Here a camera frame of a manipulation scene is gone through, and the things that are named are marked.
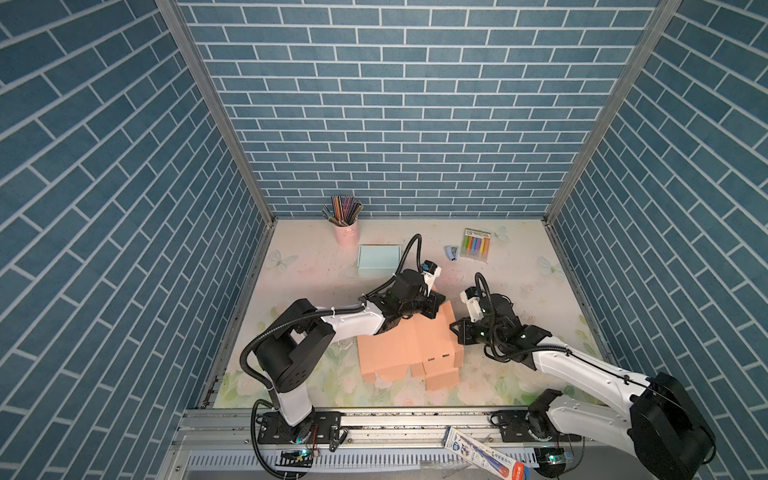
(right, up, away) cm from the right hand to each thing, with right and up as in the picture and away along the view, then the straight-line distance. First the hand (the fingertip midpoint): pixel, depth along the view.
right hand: (447, 324), depth 84 cm
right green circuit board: (+23, -29, -14) cm, 39 cm away
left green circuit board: (-38, -29, -13) cm, 50 cm away
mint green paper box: (-21, +17, +21) cm, 35 cm away
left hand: (0, +6, +2) cm, 7 cm away
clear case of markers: (+16, +22, +28) cm, 39 cm away
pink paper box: (-7, -6, 0) cm, 9 cm away
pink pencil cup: (-33, +26, +24) cm, 48 cm away
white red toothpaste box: (+7, -27, -14) cm, 32 cm away
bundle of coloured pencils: (-35, +35, +25) cm, 55 cm away
